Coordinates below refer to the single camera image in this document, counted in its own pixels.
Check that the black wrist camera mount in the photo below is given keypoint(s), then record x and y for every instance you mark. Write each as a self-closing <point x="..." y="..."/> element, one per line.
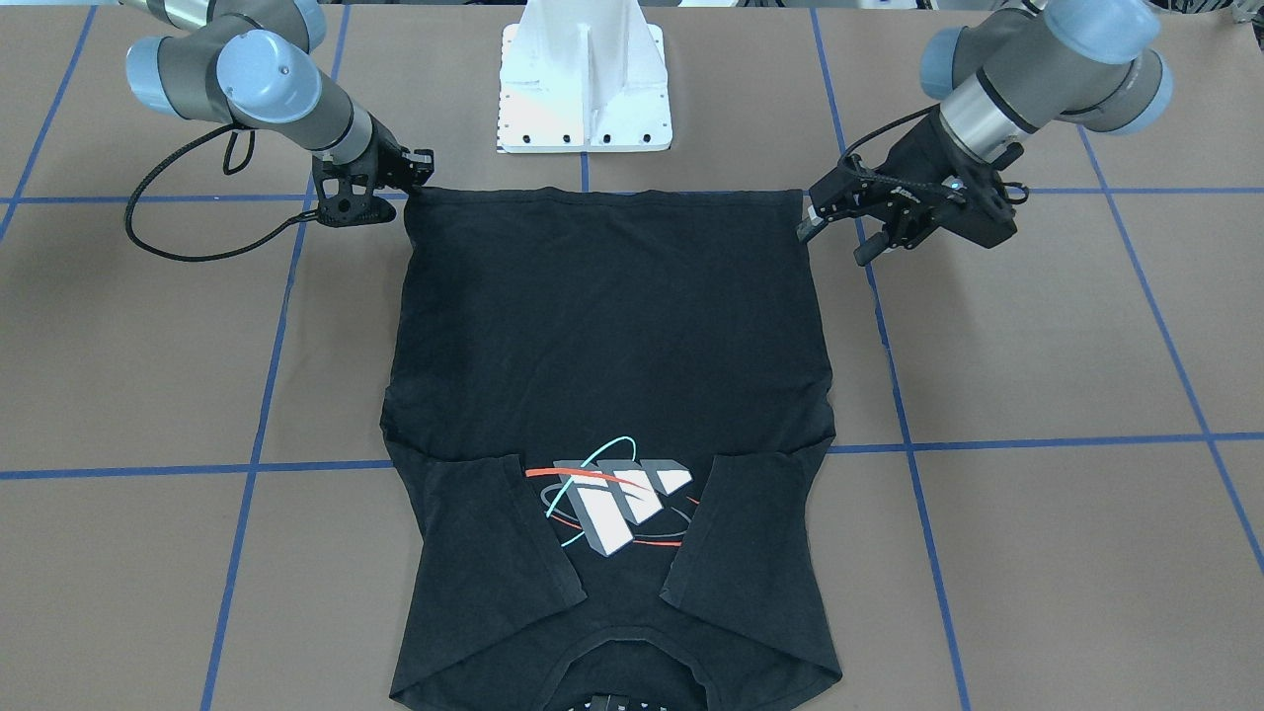
<point x="346" y="193"/>

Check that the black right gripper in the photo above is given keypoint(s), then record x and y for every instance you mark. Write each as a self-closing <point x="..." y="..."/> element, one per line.
<point x="388" y="161"/>

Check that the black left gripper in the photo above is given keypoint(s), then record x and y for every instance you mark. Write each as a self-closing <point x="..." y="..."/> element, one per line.
<point x="913" y="170"/>

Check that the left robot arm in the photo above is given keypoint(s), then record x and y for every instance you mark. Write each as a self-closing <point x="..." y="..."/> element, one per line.
<point x="992" y="87"/>

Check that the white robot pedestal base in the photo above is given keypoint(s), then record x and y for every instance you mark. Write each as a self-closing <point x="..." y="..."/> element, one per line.
<point x="583" y="77"/>

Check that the black graphic t-shirt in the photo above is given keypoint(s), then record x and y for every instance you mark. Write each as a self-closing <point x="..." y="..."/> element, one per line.
<point x="608" y="411"/>

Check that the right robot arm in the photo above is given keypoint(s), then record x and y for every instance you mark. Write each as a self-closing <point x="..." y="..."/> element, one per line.
<point x="249" y="64"/>

